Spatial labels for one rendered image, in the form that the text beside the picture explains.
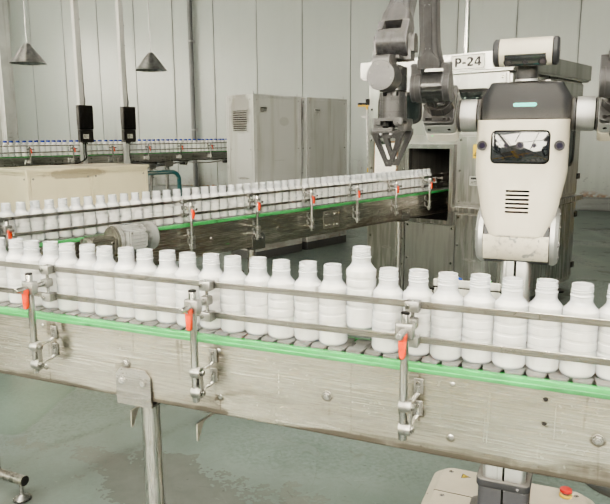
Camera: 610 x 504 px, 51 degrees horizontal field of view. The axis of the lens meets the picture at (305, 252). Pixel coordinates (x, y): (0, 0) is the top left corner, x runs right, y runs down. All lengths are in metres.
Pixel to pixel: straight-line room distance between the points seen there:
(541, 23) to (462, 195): 8.66
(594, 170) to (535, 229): 11.45
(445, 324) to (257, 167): 6.24
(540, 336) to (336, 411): 0.42
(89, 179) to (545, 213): 4.31
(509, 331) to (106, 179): 4.71
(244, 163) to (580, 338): 6.45
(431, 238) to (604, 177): 8.35
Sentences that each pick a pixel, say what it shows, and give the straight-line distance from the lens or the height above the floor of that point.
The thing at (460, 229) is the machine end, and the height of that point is 0.71.
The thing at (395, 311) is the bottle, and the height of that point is 1.09.
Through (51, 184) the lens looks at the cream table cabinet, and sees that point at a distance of 5.39.
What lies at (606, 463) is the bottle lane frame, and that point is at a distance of 1.27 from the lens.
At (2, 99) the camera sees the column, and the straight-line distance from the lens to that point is 12.24.
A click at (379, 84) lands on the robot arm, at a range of 1.31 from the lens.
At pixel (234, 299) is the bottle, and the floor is 1.08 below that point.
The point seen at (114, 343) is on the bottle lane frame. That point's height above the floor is 0.95.
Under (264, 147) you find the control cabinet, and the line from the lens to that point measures 7.44.
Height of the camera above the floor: 1.42
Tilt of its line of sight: 10 degrees down
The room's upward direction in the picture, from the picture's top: straight up
